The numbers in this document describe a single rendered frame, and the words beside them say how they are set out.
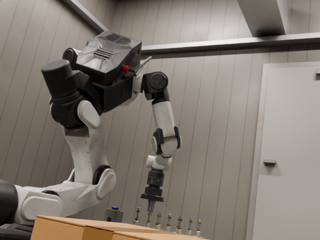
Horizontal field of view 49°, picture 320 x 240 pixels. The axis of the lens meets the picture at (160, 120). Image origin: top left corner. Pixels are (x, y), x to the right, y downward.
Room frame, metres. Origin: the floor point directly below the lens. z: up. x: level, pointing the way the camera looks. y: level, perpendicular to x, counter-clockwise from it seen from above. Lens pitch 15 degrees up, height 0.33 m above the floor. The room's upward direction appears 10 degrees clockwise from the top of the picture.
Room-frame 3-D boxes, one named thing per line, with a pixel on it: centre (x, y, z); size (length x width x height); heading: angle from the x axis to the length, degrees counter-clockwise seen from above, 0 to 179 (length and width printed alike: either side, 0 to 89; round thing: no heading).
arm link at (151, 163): (1.94, -0.02, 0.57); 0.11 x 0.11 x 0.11; 7
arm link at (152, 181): (1.92, -0.03, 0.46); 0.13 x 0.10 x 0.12; 108
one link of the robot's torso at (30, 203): (1.34, 0.43, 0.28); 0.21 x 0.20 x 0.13; 151
